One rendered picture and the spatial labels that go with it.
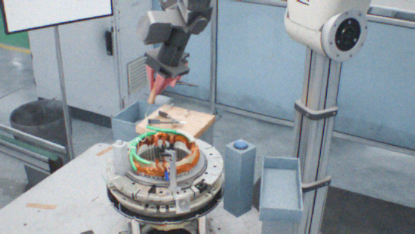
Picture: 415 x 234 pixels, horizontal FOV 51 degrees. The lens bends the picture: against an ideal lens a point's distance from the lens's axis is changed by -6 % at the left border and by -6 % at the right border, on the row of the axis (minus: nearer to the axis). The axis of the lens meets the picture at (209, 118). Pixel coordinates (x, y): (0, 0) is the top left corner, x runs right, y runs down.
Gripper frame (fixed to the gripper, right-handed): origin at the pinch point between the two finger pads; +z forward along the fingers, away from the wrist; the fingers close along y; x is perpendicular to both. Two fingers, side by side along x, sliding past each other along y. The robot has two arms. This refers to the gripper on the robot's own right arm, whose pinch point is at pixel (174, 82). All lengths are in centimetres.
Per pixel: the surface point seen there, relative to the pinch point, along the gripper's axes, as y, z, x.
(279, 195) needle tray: 24, 16, 45
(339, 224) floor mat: -98, 118, 54
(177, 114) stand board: -0.7, 12.1, 0.5
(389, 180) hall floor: -162, 120, 79
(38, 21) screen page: -19, -8, -79
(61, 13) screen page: -28, -9, -73
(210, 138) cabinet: -2.5, 19.7, 12.0
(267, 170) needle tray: 13.5, 15.7, 37.8
